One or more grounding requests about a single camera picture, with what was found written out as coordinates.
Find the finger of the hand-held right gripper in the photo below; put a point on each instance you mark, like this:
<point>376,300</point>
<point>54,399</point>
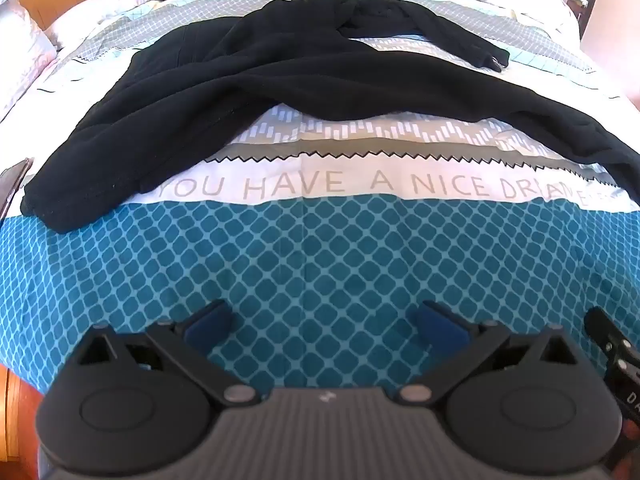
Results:
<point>607,335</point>

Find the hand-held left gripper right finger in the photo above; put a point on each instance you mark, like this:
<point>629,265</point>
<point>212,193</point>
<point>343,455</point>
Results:
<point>440,327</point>

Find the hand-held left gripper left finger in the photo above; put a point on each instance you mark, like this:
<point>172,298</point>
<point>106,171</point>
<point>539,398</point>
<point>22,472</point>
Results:
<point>207,322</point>

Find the black pants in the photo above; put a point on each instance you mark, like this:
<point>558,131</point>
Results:
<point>250,75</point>

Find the printed patterned bed sheet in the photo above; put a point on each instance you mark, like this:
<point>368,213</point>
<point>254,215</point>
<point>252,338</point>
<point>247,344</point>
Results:
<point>320,240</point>

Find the dark smartphone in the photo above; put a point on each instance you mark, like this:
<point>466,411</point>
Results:
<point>12,182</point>

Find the floral pillow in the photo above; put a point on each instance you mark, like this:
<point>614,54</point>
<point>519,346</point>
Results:
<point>22,55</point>

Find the wooden headboard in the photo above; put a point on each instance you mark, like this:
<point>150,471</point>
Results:
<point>55,7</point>

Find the wooden bed frame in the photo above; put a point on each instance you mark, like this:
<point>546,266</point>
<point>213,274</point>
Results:
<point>17,425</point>

